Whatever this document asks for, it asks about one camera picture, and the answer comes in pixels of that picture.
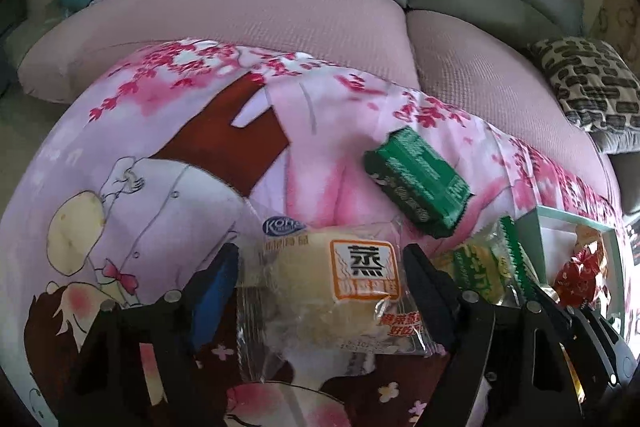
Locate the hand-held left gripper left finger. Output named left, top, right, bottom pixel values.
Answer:
left=50, top=243, right=241, bottom=427

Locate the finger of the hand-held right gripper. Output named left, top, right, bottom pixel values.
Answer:
left=531, top=279, right=592, bottom=334

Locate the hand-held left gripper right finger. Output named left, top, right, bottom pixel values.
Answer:
left=402, top=243, right=591, bottom=427

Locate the white tray with teal rim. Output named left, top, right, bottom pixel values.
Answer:
left=515, top=205, right=631, bottom=323

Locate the clear steamed cake packet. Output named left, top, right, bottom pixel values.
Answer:
left=235, top=219, right=446, bottom=383

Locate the red snack packet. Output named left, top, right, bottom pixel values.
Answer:
left=554, top=247, right=603, bottom=308

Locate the green and yellow snack packet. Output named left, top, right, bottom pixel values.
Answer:
left=432, top=216, right=541, bottom=305

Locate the dark green snack packet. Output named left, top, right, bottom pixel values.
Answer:
left=362, top=127, right=473, bottom=238

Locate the printed blanket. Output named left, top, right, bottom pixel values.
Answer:
left=0, top=38, right=631, bottom=427

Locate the small grey cushion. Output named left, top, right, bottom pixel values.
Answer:
left=590, top=129, right=640, bottom=155

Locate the black and white patterned pillow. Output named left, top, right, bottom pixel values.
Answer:
left=527, top=38, right=640, bottom=132

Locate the pink sofa cover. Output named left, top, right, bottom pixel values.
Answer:
left=17, top=0, right=616, bottom=188

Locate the patterned curtain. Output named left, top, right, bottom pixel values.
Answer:
left=595, top=0, right=640, bottom=52

